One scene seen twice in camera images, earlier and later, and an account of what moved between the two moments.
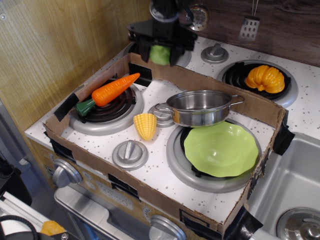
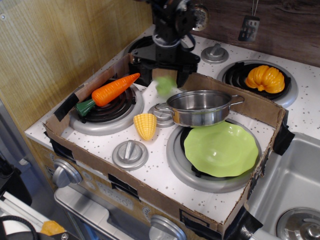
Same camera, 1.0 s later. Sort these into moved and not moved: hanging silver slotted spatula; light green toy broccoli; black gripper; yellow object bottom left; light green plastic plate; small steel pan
Moved: light green toy broccoli; black gripper
Not moved: small steel pan; hanging silver slotted spatula; yellow object bottom left; light green plastic plate
